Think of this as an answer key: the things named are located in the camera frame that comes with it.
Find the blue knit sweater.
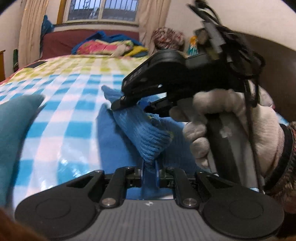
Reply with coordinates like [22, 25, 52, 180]
[97, 96, 203, 200]

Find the white gloved right hand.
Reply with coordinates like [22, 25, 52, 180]
[169, 89, 285, 179]

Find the blue yellow bottle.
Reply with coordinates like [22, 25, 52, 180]
[187, 36, 199, 56]

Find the colourful bedding pile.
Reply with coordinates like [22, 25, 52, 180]
[71, 31, 149, 58]

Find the dark wooden furniture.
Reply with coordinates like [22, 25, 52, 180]
[242, 33, 296, 122]

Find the brown patterned bundle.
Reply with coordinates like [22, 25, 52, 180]
[152, 27, 185, 50]

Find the checkered plastic bed sheet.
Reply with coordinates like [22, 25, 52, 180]
[1, 56, 144, 210]

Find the maroon headboard cover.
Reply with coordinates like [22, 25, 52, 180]
[40, 29, 141, 60]

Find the right beige curtain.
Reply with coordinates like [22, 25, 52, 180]
[137, 0, 171, 56]

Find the beige curtain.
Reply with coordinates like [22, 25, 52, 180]
[18, 0, 49, 68]
[137, 0, 171, 56]

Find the dark phone on bed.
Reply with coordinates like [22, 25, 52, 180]
[25, 61, 47, 69]

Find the barred window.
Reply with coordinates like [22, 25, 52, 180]
[57, 0, 139, 25]

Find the teal fleece garment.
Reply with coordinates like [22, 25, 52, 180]
[1, 94, 45, 207]

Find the left beige curtain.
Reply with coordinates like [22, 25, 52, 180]
[18, 0, 49, 68]

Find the wooden cabinet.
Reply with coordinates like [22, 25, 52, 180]
[0, 50, 6, 82]

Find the black cable bundle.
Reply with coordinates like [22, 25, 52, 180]
[188, 0, 266, 195]

